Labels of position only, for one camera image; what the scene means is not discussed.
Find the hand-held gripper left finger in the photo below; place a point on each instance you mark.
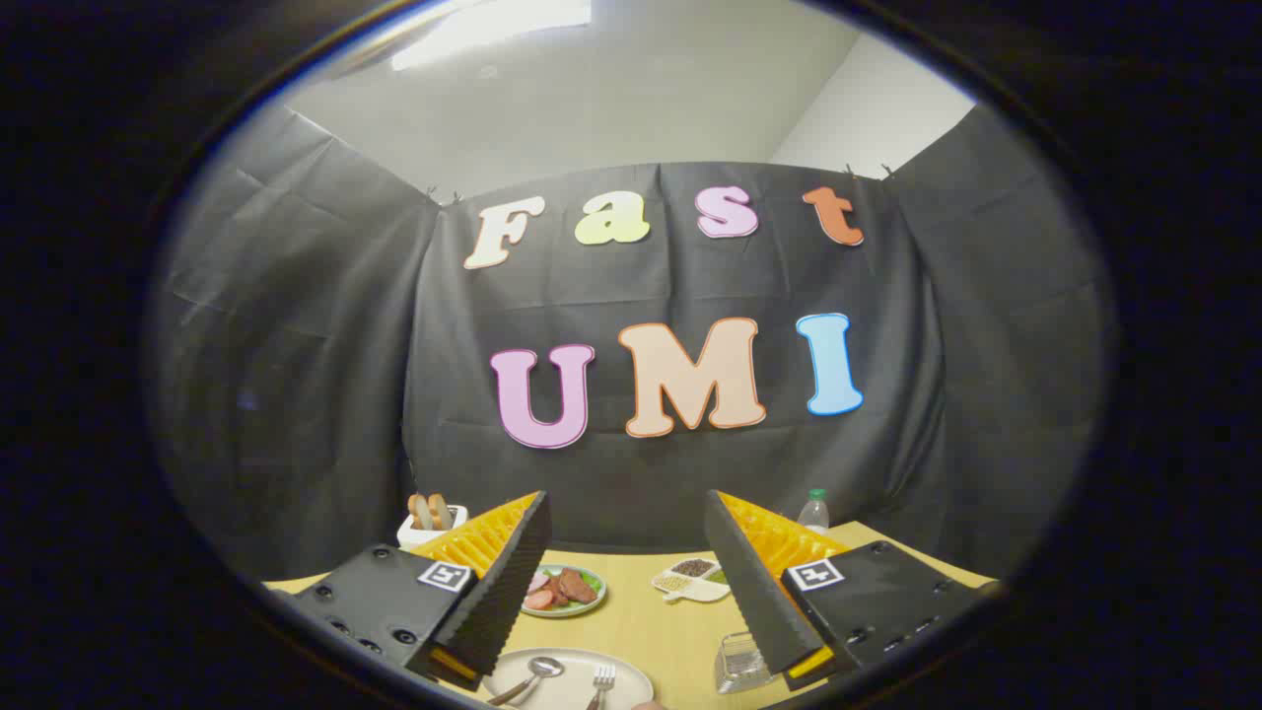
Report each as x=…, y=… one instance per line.
x=503, y=602

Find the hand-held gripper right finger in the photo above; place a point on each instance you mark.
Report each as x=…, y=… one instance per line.
x=754, y=592

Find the red sausage slice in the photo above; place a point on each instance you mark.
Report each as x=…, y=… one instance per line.
x=538, y=600

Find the pink ham slice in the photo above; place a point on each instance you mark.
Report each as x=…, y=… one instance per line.
x=539, y=581

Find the white divided grain dish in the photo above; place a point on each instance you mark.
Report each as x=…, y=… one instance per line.
x=700, y=590

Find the brown cooked meat piece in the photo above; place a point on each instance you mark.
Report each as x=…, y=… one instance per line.
x=577, y=587

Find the pale green food plate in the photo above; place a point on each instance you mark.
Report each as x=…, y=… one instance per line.
x=595, y=603

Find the green lettuce leaf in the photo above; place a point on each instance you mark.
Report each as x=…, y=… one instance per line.
x=593, y=579

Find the clear plastic water bottle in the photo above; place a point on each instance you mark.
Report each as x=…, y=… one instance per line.
x=813, y=515

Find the large white plate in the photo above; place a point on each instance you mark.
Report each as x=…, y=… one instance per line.
x=567, y=690

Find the toasted bread slice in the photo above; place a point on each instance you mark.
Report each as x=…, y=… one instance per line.
x=419, y=513
x=441, y=511

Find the white toaster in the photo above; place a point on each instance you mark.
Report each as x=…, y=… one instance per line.
x=414, y=534

